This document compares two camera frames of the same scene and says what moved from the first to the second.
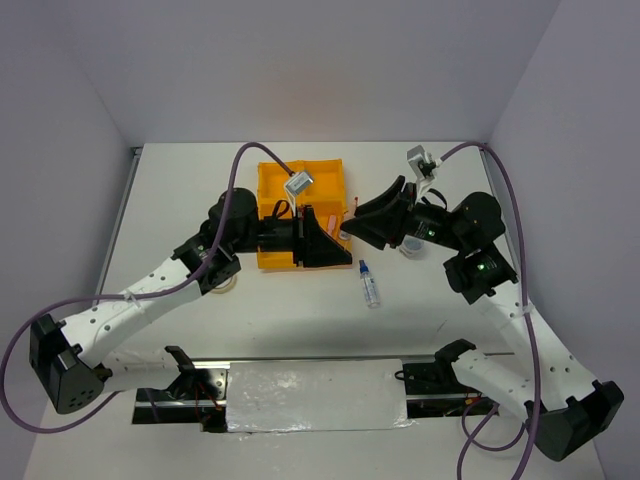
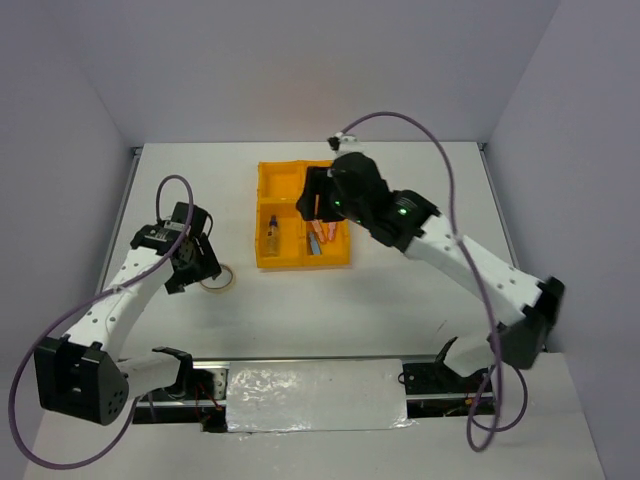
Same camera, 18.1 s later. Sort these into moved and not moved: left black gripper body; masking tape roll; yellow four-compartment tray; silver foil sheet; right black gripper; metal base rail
Moved: right black gripper; left black gripper body
Not moved: masking tape roll; yellow four-compartment tray; metal base rail; silver foil sheet
